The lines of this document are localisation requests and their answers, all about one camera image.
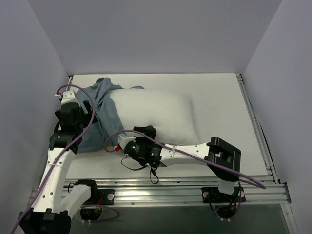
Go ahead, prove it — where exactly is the white pillow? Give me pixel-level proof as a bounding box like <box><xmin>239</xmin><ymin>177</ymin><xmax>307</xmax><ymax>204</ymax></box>
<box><xmin>110</xmin><ymin>88</ymin><xmax>199</xmax><ymax>145</ymax></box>

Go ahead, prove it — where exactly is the blue plaid pillowcase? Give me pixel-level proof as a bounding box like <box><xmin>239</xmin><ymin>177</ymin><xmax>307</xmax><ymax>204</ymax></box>
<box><xmin>77</xmin><ymin>77</ymin><xmax>147</xmax><ymax>154</ymax></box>

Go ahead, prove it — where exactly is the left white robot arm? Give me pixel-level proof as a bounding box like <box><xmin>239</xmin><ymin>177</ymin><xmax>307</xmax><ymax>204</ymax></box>
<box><xmin>18</xmin><ymin>97</ymin><xmax>98</xmax><ymax>234</ymax></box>

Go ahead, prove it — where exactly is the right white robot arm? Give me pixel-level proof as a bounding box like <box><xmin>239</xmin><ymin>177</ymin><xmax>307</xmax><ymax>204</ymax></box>
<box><xmin>118</xmin><ymin>125</ymin><xmax>241</xmax><ymax>201</ymax></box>

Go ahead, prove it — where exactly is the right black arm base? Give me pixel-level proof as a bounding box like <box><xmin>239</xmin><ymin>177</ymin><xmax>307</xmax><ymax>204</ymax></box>
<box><xmin>201</xmin><ymin>184</ymin><xmax>246</xmax><ymax>222</ymax></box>

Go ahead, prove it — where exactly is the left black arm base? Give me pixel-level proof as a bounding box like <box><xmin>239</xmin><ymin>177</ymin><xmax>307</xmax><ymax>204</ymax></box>
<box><xmin>80</xmin><ymin>189</ymin><xmax>115</xmax><ymax>221</ymax></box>

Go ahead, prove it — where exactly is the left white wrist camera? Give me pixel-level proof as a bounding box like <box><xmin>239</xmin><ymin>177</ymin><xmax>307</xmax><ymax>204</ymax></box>
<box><xmin>55</xmin><ymin>90</ymin><xmax>78</xmax><ymax>105</ymax></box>

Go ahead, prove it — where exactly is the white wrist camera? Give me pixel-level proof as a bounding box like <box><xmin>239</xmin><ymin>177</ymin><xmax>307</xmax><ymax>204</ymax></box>
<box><xmin>55</xmin><ymin>90</ymin><xmax>78</xmax><ymax>105</ymax></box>
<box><xmin>114</xmin><ymin>134</ymin><xmax>136</xmax><ymax>152</ymax></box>

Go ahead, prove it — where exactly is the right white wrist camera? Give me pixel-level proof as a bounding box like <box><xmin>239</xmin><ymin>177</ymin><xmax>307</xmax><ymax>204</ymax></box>
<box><xmin>114</xmin><ymin>134</ymin><xmax>136</xmax><ymax>152</ymax></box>

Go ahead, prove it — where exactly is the aluminium table frame rail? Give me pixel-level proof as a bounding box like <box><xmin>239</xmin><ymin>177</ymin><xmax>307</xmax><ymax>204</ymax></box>
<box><xmin>26</xmin><ymin>73</ymin><xmax>292</xmax><ymax>209</ymax></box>

